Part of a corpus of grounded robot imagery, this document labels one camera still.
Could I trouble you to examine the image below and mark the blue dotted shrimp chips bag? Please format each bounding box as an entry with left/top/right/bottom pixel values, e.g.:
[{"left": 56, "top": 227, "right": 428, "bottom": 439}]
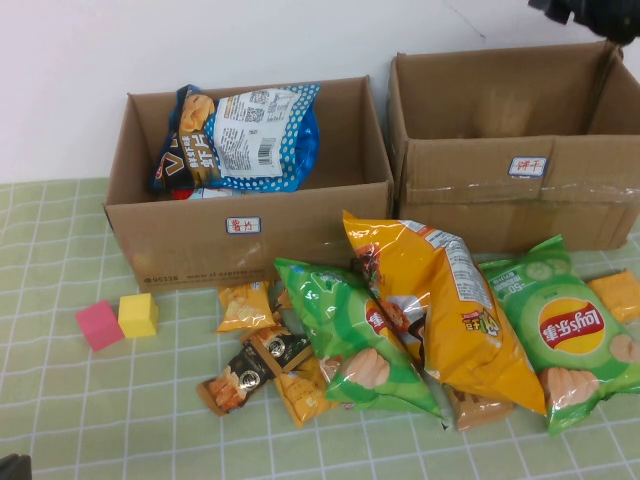
[{"left": 146, "top": 82, "right": 322, "bottom": 196}]

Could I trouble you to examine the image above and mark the black gold snack packet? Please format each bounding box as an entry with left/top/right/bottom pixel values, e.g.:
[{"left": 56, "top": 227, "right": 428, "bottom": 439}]
[
  {"left": 197, "top": 357, "right": 282, "bottom": 417},
  {"left": 241, "top": 325, "right": 315, "bottom": 375}
]

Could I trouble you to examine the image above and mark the small orange snack packet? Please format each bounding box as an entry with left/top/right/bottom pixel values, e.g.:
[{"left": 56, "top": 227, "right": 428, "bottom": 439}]
[
  {"left": 273, "top": 287, "right": 296, "bottom": 314},
  {"left": 272, "top": 357, "right": 337, "bottom": 430}
]

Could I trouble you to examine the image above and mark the white blue red snack bag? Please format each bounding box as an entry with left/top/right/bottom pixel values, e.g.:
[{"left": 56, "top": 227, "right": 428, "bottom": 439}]
[{"left": 169, "top": 187, "right": 246, "bottom": 201}]

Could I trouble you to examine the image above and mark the white label with red writing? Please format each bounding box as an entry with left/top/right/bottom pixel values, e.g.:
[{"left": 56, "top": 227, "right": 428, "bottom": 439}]
[
  {"left": 225, "top": 216, "right": 263, "bottom": 235},
  {"left": 508, "top": 156, "right": 549, "bottom": 178}
]

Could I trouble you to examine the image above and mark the green crumpled Lay's chips bag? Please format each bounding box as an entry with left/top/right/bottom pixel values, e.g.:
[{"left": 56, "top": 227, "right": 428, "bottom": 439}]
[{"left": 273, "top": 257, "right": 446, "bottom": 420}]

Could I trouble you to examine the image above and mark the small yellow cracker packet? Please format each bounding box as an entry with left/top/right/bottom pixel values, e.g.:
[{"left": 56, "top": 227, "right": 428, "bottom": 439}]
[{"left": 215, "top": 280, "right": 276, "bottom": 335}]

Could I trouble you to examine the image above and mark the cardboard box with express print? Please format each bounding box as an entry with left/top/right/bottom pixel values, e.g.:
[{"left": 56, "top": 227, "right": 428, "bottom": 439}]
[{"left": 103, "top": 75, "right": 396, "bottom": 295}]

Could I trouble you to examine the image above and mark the large yellow chips bag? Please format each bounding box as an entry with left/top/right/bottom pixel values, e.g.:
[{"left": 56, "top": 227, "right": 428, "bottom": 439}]
[{"left": 341, "top": 209, "right": 548, "bottom": 416}]

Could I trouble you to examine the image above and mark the taped cardboard box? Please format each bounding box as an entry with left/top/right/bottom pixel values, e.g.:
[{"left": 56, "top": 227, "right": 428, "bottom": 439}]
[{"left": 387, "top": 38, "right": 640, "bottom": 254}]

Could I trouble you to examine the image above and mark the yellow foam cube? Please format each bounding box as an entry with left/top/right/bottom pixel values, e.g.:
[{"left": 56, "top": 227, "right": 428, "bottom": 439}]
[{"left": 118, "top": 293, "right": 160, "bottom": 340}]

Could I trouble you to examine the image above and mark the green cucumber Lay's chips bag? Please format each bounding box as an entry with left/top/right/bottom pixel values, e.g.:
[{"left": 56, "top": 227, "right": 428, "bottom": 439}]
[{"left": 478, "top": 234, "right": 640, "bottom": 437}]

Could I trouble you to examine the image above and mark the brown biscuit packet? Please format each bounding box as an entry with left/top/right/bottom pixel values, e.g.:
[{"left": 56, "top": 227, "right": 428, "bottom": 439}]
[{"left": 444, "top": 384, "right": 516, "bottom": 434}]

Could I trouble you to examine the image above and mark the pink foam cube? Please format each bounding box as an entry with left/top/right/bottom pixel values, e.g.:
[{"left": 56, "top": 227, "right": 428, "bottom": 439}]
[{"left": 74, "top": 300, "right": 125, "bottom": 353}]

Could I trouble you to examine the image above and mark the green checkered tablecloth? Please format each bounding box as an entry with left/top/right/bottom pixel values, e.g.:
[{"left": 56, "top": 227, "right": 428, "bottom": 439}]
[{"left": 0, "top": 177, "right": 640, "bottom": 480}]

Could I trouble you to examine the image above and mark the orange biscuit packet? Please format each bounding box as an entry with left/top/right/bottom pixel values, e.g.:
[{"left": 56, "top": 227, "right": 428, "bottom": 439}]
[{"left": 585, "top": 269, "right": 640, "bottom": 325}]

